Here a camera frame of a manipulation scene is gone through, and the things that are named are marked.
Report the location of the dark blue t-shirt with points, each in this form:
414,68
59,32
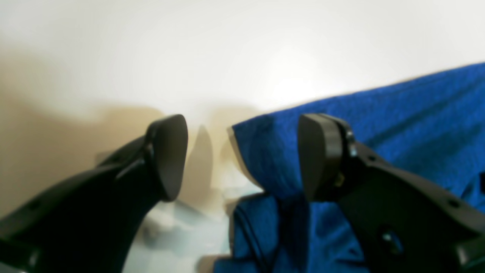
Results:
432,126

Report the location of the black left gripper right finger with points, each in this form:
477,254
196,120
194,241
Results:
403,222

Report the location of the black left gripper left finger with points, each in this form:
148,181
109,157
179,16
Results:
87,223

